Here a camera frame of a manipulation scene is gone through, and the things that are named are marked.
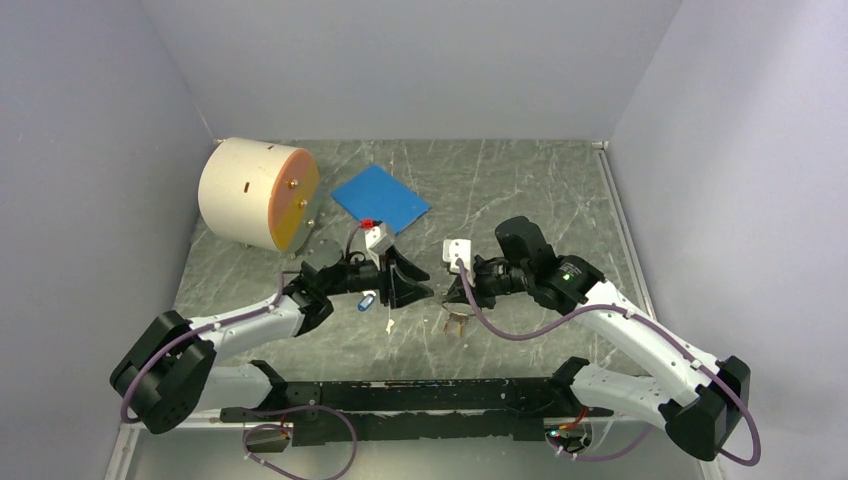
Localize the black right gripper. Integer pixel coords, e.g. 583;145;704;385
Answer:
446;258;532;309

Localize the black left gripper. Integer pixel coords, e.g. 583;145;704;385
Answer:
324;244;434;308

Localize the key with blue tag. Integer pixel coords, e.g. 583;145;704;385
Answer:
357;292;376;312

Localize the bunch of silver clips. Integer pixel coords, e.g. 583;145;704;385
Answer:
442;315;468;337

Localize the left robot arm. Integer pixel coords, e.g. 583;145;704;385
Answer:
110;241;434;434

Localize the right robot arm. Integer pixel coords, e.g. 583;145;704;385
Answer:
442;216;762;467

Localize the blue folded paper folder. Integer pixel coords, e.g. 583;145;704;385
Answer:
331;165;431;234

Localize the white cylinder drum box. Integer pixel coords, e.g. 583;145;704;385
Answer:
197;137;322;254

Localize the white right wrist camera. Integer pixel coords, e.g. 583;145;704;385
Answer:
442;239;472;272

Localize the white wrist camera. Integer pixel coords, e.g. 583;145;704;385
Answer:
442;239;472;272
364;222;395;264

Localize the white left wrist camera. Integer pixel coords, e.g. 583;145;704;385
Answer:
364;222;395;264

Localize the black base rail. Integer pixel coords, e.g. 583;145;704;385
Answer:
220;357;589;446

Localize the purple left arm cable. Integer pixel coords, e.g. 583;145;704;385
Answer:
119;221;379;425

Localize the aluminium frame rail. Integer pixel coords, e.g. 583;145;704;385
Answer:
104;413;281;479

